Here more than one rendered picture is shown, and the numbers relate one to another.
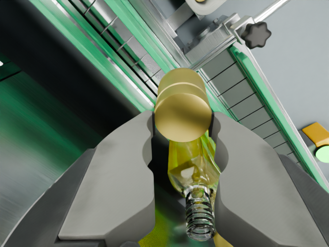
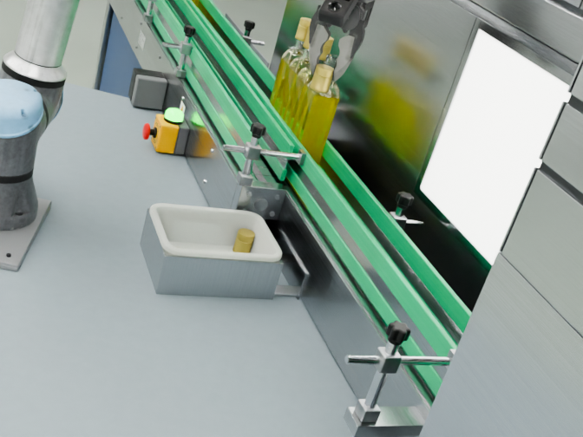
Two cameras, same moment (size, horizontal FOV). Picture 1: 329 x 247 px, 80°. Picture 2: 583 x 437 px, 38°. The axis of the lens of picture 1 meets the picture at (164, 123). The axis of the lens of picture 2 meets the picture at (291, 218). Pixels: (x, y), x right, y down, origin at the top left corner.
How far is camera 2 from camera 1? 1.50 m
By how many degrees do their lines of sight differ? 35
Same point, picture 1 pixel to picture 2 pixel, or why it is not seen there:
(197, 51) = (275, 186)
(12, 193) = (415, 97)
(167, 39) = (296, 202)
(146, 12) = (304, 215)
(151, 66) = not seen: hidden behind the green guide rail
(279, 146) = not seen: hidden behind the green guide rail
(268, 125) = not seen: hidden behind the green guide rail
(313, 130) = (167, 144)
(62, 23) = (369, 196)
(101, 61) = (355, 181)
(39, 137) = (408, 135)
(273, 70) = (186, 196)
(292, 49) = (163, 198)
